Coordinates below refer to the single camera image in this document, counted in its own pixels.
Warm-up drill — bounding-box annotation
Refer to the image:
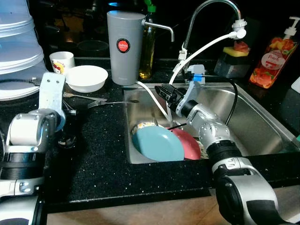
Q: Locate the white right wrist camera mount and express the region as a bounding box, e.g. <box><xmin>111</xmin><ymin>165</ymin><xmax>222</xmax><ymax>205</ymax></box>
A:
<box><xmin>176</xmin><ymin>65</ymin><xmax>206</xmax><ymax>116</ymax></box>

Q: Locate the yellow oil bottle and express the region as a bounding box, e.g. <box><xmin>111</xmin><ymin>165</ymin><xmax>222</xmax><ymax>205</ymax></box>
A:
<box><xmin>139</xmin><ymin>0</ymin><xmax>158</xmax><ymax>80</ymax></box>

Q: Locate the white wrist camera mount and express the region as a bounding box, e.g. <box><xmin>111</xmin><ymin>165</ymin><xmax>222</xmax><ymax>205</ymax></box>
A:
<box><xmin>176</xmin><ymin>65</ymin><xmax>206</xmax><ymax>116</ymax></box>
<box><xmin>38</xmin><ymin>73</ymin><xmax>67</xmax><ymax>132</ymax></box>

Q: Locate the dark sponge holder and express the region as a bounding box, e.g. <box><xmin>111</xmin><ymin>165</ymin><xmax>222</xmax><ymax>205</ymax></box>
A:
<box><xmin>215</xmin><ymin>47</ymin><xmax>254</xmax><ymax>79</ymax></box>

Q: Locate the pink plate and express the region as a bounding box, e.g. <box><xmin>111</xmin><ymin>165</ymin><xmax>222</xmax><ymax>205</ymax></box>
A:
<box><xmin>169</xmin><ymin>127</ymin><xmax>202</xmax><ymax>161</ymax></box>

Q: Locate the translucent plastic food cover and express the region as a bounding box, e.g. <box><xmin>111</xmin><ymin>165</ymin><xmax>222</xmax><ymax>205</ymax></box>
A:
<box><xmin>0</xmin><ymin>0</ymin><xmax>47</xmax><ymax>101</ymax></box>

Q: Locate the patterned bowl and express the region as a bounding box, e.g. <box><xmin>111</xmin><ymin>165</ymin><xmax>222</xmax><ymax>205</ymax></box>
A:
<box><xmin>131</xmin><ymin>120</ymin><xmax>160</xmax><ymax>136</ymax></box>

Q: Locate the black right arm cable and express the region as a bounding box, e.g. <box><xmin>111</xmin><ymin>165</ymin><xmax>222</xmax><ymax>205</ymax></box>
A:
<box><xmin>166</xmin><ymin>77</ymin><xmax>240</xmax><ymax>130</ymax></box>

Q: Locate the dark round container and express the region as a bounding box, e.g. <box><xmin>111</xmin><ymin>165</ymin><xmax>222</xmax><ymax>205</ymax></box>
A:
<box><xmin>77</xmin><ymin>40</ymin><xmax>109</xmax><ymax>53</ymax></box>

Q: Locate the orange dish soap pump bottle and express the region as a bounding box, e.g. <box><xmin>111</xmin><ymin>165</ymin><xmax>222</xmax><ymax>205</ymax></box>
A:
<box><xmin>248</xmin><ymin>17</ymin><xmax>300</xmax><ymax>90</ymax></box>

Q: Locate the teal plate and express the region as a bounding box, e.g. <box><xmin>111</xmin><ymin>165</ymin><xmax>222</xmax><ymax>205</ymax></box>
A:
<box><xmin>131</xmin><ymin>126</ymin><xmax>186</xmax><ymax>162</ymax></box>

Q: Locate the white ceramic bowl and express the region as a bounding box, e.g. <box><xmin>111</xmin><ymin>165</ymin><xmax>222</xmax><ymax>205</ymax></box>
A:
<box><xmin>65</xmin><ymin>65</ymin><xmax>109</xmax><ymax>93</ymax></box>

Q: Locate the red scrubber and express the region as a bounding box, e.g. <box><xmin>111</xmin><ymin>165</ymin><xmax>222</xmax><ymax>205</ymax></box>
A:
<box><xmin>233</xmin><ymin>41</ymin><xmax>251</xmax><ymax>52</ymax></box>

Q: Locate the chrome gooseneck faucet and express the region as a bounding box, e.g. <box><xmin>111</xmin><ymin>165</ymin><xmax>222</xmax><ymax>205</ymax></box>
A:
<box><xmin>180</xmin><ymin>0</ymin><xmax>247</xmax><ymax>61</ymax></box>

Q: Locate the silver metal fork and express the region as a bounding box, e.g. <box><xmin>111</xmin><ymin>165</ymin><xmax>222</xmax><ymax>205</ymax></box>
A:
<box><xmin>87</xmin><ymin>99</ymin><xmax>140</xmax><ymax>109</ymax></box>
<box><xmin>62</xmin><ymin>92</ymin><xmax>107</xmax><ymax>102</ymax></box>

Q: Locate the yellow sponge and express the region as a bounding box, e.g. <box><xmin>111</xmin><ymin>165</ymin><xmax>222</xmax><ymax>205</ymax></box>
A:
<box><xmin>223</xmin><ymin>45</ymin><xmax>251</xmax><ymax>58</ymax></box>

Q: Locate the grey water filter jug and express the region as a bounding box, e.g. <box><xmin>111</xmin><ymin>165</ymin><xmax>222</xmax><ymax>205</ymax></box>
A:
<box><xmin>107</xmin><ymin>10</ymin><xmax>175</xmax><ymax>86</ymax></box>

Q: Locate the stainless steel sink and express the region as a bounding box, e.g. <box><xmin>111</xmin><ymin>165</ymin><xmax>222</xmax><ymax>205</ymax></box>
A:
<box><xmin>123</xmin><ymin>82</ymin><xmax>300</xmax><ymax>165</ymax></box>

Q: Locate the white Hello Kitty mug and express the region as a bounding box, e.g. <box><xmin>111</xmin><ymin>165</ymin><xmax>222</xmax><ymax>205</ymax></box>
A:
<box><xmin>49</xmin><ymin>51</ymin><xmax>75</xmax><ymax>75</ymax></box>

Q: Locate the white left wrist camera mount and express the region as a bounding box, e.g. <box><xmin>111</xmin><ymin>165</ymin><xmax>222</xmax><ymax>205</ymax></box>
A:
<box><xmin>38</xmin><ymin>73</ymin><xmax>67</xmax><ymax>132</ymax></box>

